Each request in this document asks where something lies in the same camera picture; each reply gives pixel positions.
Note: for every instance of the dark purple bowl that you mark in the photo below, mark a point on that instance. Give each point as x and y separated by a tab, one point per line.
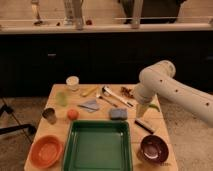
154	149

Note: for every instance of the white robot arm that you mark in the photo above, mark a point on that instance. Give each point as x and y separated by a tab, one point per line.
159	79

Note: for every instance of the white handled spatula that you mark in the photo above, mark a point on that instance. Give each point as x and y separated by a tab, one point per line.
107	90

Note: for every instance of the small metal cup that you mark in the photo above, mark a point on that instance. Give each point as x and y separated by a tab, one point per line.
49	115

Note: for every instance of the orange plastic bowl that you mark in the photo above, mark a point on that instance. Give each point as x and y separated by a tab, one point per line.
46	151

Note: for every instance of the light green translucent cup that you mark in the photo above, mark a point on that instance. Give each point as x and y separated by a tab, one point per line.
61	99

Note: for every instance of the wooden table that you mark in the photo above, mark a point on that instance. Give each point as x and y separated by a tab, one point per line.
60	129

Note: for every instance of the blue sponge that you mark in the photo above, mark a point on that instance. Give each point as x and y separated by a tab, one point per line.
118	114

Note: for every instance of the brown grapes toy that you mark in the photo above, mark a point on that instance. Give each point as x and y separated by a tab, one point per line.
126	92

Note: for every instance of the white plastic cup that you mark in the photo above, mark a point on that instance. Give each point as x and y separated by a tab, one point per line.
73	83

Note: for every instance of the metal fork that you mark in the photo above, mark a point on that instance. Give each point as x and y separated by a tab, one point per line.
100	96

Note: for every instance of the yellow banana toy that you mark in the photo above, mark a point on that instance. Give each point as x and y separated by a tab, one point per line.
88	91

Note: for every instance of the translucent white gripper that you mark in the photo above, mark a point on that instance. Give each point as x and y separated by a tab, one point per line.
141	109

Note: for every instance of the green rectangular tray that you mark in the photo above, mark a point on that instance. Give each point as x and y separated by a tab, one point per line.
98	146

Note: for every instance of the orange tomato toy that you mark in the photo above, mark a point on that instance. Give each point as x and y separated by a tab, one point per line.
72	114

